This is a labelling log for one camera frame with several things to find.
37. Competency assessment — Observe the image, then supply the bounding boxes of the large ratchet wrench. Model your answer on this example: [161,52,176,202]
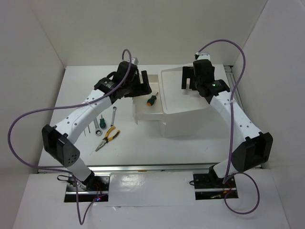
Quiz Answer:
[93,118,102,136]

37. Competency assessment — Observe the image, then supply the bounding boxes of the aluminium rail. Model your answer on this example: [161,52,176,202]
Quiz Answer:
[37,162,263,174]
[224,65,244,110]

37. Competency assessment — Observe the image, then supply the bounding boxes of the green stubby phillips screwdriver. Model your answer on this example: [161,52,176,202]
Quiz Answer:
[147,92,159,106]

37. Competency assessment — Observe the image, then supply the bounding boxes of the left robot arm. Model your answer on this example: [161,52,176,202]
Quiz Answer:
[42,58,152,190]

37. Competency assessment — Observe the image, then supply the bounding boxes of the small ratchet wrench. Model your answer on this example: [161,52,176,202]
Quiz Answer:
[110,106,117,128]

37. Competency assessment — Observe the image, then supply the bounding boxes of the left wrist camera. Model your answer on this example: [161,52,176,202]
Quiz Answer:
[131,57,139,66]

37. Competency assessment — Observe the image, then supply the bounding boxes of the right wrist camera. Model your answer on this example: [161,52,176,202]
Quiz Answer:
[194,52,211,61]

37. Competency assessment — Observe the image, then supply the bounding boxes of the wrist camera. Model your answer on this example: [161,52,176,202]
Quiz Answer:
[194,52,211,61]
[131,57,139,66]

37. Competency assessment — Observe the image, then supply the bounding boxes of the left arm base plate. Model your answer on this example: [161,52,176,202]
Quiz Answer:
[57,174,110,203]

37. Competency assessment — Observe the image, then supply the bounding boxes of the front aluminium rail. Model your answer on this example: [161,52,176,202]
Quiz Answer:
[37,162,263,174]

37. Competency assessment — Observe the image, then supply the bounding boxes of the right aluminium rail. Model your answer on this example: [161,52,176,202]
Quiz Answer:
[224,65,244,110]

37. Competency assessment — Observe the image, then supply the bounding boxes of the white drawer cabinet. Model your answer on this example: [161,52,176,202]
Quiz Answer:
[158,67,208,138]

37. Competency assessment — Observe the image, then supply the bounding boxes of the yellow black pliers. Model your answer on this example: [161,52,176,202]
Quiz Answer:
[95,126,121,152]

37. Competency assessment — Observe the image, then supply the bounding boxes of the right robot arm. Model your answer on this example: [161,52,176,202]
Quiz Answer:
[182,59,273,187]

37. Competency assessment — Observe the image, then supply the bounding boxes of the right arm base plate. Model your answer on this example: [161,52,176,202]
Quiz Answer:
[189,174,238,200]

